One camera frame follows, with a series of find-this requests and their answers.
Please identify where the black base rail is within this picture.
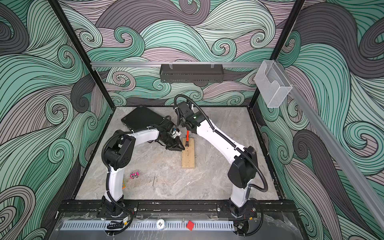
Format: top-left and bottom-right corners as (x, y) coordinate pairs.
(58, 200), (297, 219)

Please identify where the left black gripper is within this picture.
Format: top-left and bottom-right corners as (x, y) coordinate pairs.
(160, 135), (185, 152)

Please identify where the aluminium wall rail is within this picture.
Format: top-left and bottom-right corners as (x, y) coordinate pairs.
(90, 61), (262, 69)
(277, 63), (384, 229)

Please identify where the black hard case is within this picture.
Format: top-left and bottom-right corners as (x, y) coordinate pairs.
(121, 107), (171, 132)

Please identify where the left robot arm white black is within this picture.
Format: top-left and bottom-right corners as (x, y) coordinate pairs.
(101, 119), (185, 218)

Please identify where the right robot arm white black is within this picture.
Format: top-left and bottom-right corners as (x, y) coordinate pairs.
(174, 94), (269, 218)

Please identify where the white round knob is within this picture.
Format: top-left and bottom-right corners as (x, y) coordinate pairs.
(156, 219), (166, 230)

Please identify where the pink toy car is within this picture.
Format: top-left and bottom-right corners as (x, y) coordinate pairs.
(130, 171), (140, 180)

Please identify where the wooden block with nails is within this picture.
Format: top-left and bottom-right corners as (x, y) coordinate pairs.
(182, 138), (195, 169)

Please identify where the aluminium wall rail right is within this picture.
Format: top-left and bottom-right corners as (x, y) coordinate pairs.
(277, 63), (384, 229)

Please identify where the clear mesh wall holder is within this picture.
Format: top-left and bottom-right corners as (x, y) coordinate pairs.
(254, 60), (293, 108)

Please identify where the claw hammer orange black handle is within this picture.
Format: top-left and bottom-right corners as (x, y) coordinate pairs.
(185, 131), (190, 148)

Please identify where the white slotted cable duct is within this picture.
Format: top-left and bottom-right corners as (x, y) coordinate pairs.
(59, 220), (235, 232)

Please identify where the red cube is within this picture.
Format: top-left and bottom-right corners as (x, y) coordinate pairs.
(186, 221), (195, 231)

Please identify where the aluminium wall rail back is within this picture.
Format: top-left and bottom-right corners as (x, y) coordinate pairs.
(90, 61), (262, 69)

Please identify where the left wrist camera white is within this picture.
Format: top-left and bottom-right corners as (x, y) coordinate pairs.
(171, 128), (181, 138)

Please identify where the black wall tray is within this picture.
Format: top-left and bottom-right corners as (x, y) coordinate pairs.
(160, 64), (225, 84)

